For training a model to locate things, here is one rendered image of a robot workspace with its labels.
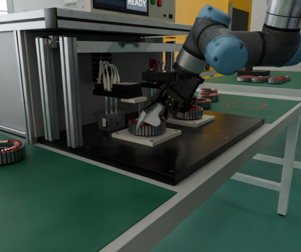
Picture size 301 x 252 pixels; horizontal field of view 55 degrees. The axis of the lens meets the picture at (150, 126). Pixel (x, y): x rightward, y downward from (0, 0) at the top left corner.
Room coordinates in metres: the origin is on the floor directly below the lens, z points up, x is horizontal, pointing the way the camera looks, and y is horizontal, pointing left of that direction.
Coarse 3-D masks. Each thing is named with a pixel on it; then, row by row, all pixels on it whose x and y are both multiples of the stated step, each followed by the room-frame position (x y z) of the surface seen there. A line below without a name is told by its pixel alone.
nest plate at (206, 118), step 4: (172, 116) 1.04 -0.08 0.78; (204, 116) 1.04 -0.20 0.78; (208, 116) 1.04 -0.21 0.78; (212, 116) 1.04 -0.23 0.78; (168, 120) 0.99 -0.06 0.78; (172, 120) 0.98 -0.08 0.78; (176, 120) 0.98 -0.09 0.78; (180, 120) 0.98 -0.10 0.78; (184, 120) 0.98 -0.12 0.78; (188, 120) 0.98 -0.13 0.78; (192, 120) 0.98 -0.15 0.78; (196, 120) 0.98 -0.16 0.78; (200, 120) 0.98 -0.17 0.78; (204, 120) 0.98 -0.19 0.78; (208, 120) 1.01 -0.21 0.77; (180, 124) 0.96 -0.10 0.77; (184, 124) 0.95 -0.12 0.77; (188, 124) 0.94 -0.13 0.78; (192, 124) 0.93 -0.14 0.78; (196, 124) 0.93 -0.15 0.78; (200, 124) 0.96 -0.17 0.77
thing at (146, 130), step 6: (132, 120) 0.82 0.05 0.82; (162, 120) 0.83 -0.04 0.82; (132, 126) 0.80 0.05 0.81; (144, 126) 0.79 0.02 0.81; (150, 126) 0.78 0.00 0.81; (162, 126) 0.81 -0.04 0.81; (132, 132) 0.80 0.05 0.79; (138, 132) 0.79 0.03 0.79; (144, 132) 0.79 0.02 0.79; (150, 132) 0.78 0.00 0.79; (156, 132) 0.79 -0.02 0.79; (162, 132) 0.81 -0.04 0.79
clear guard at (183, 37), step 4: (144, 36) 1.08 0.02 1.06; (148, 36) 1.07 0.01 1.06; (152, 36) 1.06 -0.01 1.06; (156, 36) 1.05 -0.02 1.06; (160, 36) 1.04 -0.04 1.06; (164, 36) 1.03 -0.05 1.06; (168, 36) 1.02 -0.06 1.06; (172, 36) 1.01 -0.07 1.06; (176, 36) 1.00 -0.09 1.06; (180, 36) 0.99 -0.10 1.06; (184, 36) 0.98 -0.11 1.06
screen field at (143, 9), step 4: (128, 0) 0.98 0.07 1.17; (132, 0) 0.99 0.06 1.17; (136, 0) 1.01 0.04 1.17; (140, 0) 1.03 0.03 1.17; (144, 0) 1.04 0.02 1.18; (128, 4) 0.98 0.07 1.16; (132, 4) 0.99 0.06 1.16; (136, 4) 1.01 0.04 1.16; (140, 4) 1.02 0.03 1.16; (144, 4) 1.04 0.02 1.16; (128, 8) 0.98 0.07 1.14; (132, 8) 0.99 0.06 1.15; (136, 8) 1.01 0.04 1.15; (140, 8) 1.02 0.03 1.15; (144, 8) 1.04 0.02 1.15
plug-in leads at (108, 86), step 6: (102, 66) 0.91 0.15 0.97; (114, 66) 0.93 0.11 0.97; (114, 72) 0.91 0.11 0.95; (96, 78) 0.93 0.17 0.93; (108, 78) 0.89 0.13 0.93; (114, 78) 0.91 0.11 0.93; (96, 84) 0.92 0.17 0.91; (102, 84) 0.93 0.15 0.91; (108, 84) 0.89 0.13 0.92; (108, 90) 0.89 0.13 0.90
